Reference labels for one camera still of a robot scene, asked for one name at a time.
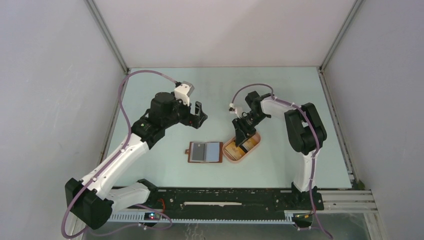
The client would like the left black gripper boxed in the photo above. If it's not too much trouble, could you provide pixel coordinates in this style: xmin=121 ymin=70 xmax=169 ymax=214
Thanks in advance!
xmin=162 ymin=94 xmax=207 ymax=129

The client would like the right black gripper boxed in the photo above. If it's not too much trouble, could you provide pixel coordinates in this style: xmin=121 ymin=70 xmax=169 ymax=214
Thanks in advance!
xmin=231 ymin=111 xmax=268 ymax=147

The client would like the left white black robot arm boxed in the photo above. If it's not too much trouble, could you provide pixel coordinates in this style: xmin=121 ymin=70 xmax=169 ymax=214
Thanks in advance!
xmin=64 ymin=92 xmax=208 ymax=230

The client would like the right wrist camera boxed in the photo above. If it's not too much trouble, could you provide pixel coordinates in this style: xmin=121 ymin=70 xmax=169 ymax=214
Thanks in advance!
xmin=228 ymin=103 xmax=243 ymax=118

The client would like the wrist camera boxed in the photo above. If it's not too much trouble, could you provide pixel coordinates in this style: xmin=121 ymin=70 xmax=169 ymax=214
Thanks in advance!
xmin=173 ymin=81 xmax=195 ymax=107
xmin=228 ymin=103 xmax=243 ymax=118

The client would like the gold vip card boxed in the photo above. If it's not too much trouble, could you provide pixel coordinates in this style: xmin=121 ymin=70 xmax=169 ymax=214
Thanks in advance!
xmin=224 ymin=141 xmax=246 ymax=161
xmin=240 ymin=136 xmax=258 ymax=153

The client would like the aluminium frame rail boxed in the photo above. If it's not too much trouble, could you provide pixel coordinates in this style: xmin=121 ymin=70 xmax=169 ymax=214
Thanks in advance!
xmin=84 ymin=0 xmax=130 ymax=74

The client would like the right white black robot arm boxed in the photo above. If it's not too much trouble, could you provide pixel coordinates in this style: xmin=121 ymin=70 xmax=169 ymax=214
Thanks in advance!
xmin=229 ymin=91 xmax=327 ymax=209

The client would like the pink oval tray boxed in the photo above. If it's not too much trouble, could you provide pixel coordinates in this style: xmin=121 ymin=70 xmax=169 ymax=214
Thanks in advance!
xmin=222 ymin=132 xmax=261 ymax=163

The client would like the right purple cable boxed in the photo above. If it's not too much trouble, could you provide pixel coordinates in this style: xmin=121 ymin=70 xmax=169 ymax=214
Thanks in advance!
xmin=230 ymin=83 xmax=334 ymax=240

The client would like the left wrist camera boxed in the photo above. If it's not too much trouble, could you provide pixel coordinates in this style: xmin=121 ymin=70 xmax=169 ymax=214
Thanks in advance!
xmin=173 ymin=81 xmax=195 ymax=107

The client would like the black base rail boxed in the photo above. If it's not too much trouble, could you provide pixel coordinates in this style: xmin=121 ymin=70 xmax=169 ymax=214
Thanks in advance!
xmin=144 ymin=187 xmax=324 ymax=221

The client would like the brown leather card holder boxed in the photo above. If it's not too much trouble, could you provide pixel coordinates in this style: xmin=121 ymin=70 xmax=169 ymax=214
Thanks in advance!
xmin=184 ymin=141 xmax=223 ymax=164

